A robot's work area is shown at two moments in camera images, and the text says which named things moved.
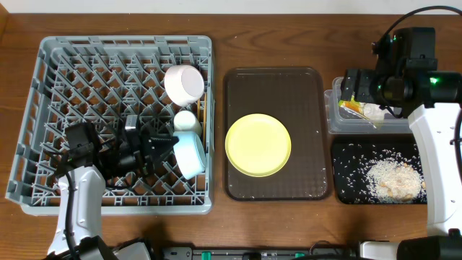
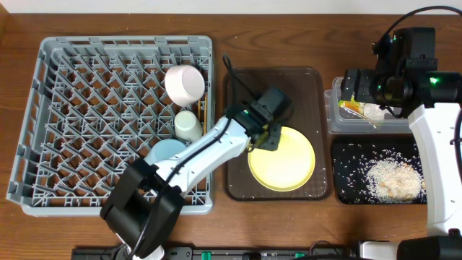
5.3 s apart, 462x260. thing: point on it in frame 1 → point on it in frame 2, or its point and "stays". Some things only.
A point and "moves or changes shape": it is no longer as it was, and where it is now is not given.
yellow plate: [258, 145] moves or changes shape
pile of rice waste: [395, 180] stays
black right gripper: [366, 78] stays
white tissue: [373, 111] stays
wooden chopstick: [204, 123] stays
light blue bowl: [190, 153] moves or changes shape
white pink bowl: [183, 84] stays
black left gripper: [146, 152] → [271, 141]
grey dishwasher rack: [83, 79] stays
